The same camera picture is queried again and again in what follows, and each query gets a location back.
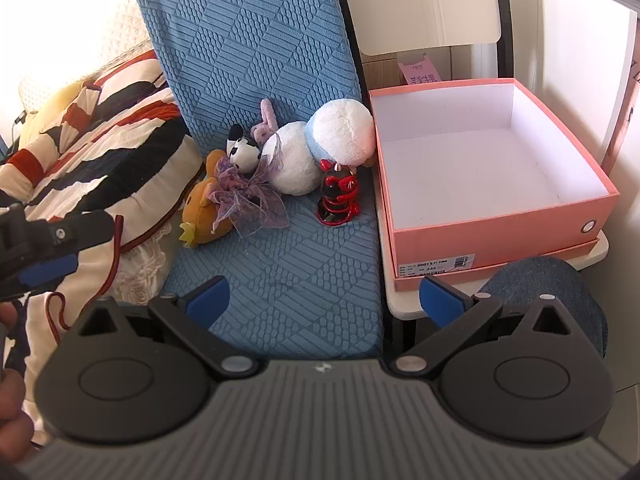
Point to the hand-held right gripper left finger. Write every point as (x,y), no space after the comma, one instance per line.
(210,299)

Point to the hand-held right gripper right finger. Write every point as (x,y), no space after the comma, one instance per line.
(440,304)

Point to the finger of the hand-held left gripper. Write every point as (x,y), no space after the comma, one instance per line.
(65,232)
(47,270)

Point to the orange plush toy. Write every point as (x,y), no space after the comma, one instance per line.
(199,216)

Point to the pink cardboard box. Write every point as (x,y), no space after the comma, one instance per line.
(500,232)

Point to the red black ant figure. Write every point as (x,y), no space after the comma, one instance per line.
(339,195)

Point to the small panda plush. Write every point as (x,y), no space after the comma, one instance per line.
(240,152)

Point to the pink fuzzy hair clip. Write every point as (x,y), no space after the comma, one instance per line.
(267,120)

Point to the white plush doll blue scarf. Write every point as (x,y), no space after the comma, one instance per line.
(340,130)

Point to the person's left hand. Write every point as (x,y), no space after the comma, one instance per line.
(12,407)

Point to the white stool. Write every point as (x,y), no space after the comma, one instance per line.
(402,306)

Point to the blue curtain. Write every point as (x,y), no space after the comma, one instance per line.
(2,147)

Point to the striped quilt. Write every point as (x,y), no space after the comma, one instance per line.
(100,135)

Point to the purple organza ribbon bow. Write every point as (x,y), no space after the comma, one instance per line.
(250,201)

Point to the person's denim-clad leg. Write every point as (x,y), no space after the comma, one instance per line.
(550,290)

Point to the yellow pillow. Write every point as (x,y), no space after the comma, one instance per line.
(55,105)

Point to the white knitted cloth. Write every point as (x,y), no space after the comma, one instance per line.
(125,30)

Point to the pink printed carton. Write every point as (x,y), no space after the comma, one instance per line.
(420,73)

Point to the blue textured sofa cover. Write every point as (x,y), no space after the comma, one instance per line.
(280,60)

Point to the black chair frame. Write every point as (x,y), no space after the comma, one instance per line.
(505,35)

